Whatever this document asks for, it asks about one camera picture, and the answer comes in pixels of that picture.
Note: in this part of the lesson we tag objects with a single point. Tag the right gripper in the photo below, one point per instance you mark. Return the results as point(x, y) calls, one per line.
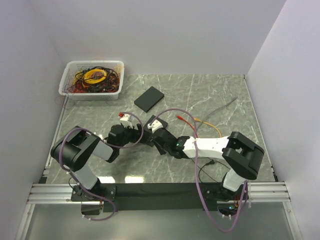
point(161, 151)

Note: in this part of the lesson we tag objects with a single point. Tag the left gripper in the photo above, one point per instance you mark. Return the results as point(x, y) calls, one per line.
point(136, 133)

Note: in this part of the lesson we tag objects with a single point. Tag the black network switch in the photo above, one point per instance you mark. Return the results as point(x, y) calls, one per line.
point(149, 99)
point(151, 119)

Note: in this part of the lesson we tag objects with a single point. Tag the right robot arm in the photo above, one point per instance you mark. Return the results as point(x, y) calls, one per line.
point(242, 154)

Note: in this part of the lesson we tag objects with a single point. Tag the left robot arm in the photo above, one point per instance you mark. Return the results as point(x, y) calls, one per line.
point(73, 151)

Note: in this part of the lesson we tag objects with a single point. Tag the white plastic basket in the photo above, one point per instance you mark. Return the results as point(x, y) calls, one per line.
point(92, 80)

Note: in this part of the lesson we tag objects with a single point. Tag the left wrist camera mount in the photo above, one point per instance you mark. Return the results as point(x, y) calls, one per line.
point(126, 120)

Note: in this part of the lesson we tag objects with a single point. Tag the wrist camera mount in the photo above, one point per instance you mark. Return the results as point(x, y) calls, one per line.
point(155, 125)
point(126, 120)

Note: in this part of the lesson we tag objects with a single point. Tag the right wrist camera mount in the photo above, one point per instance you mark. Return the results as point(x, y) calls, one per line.
point(155, 125)

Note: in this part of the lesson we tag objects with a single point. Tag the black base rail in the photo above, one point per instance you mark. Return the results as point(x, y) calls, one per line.
point(167, 196)

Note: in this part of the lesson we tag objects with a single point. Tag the aluminium frame rail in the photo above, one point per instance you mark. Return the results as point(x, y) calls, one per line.
point(50, 215)

